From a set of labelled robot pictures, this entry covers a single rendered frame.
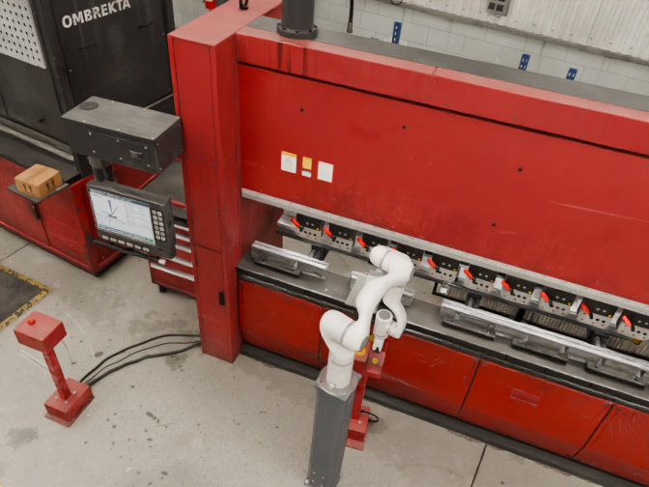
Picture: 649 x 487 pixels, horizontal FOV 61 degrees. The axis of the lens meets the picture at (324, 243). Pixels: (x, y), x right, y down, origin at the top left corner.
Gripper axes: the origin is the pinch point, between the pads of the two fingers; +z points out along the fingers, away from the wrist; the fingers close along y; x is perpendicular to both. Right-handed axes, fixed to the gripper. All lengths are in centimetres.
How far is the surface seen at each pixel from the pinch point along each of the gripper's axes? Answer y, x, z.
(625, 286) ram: -29, 110, -60
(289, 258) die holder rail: -45, -65, -8
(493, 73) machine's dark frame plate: -59, 24, -141
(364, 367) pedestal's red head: 6.1, -4.9, 11.1
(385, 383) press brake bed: -20, 9, 63
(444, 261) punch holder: -36, 25, -43
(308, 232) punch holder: -44, -53, -34
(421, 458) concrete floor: 14, 41, 84
